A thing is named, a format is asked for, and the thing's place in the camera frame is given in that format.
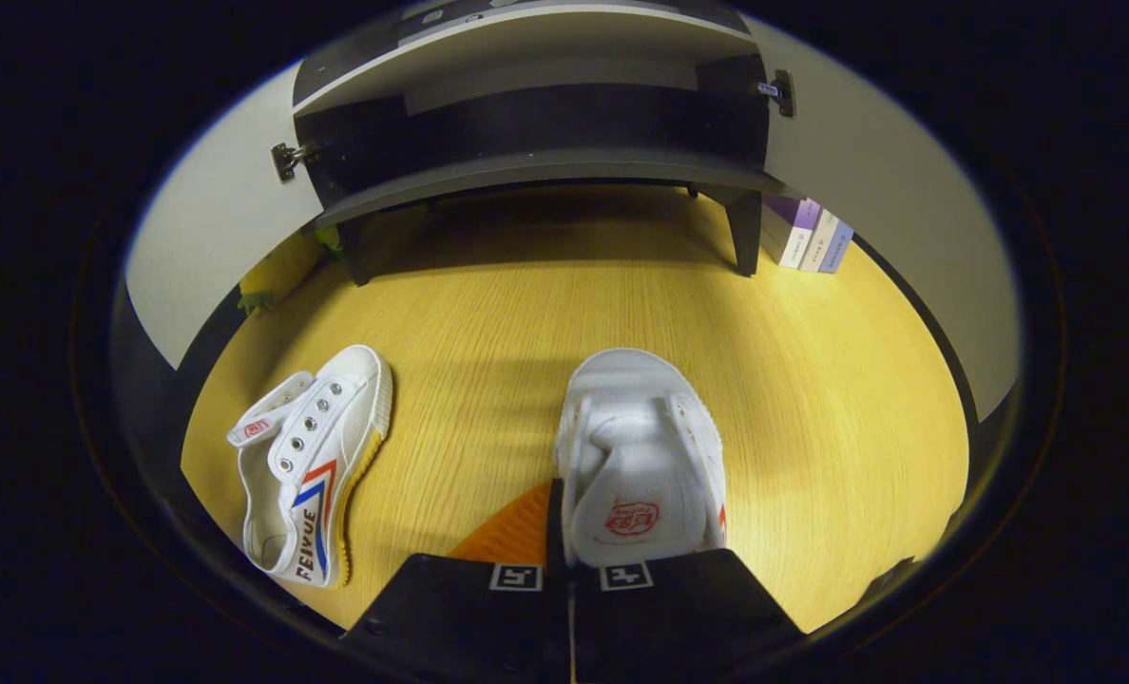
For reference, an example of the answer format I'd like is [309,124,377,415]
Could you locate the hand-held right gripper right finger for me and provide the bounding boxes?
[569,546,808,684]

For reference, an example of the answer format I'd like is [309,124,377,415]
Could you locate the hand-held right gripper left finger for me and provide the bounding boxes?
[336,478,570,684]

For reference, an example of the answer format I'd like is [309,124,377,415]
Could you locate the yellow plush toy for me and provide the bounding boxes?
[239,228,342,316]

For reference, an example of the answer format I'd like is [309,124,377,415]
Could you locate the lilac book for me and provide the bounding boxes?
[817,220,855,276]

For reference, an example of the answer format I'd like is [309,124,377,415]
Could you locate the white cabinet door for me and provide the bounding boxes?
[125,59,328,371]
[740,14,1022,424]

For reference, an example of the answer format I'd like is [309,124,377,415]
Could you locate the purple and white book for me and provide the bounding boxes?
[760,195,822,269]

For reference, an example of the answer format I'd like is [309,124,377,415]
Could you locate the white canvas shoe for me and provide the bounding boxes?
[555,348,727,569]
[227,344,394,590]

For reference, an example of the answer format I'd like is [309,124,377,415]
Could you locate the white grey shoe cabinet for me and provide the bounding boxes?
[291,0,794,286]

